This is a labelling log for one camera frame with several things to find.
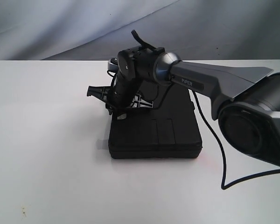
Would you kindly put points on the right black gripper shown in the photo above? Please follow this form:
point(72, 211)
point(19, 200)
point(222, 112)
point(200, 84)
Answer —
point(121, 96)

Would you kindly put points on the black plastic carrying case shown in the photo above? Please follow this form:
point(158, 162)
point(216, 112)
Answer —
point(169, 132)

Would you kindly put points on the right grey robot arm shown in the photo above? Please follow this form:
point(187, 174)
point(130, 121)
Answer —
point(244, 100)

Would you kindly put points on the grey fabric backdrop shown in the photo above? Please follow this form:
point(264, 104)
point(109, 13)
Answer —
point(99, 29)

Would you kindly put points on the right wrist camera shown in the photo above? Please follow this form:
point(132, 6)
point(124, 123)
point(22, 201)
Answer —
point(113, 65)

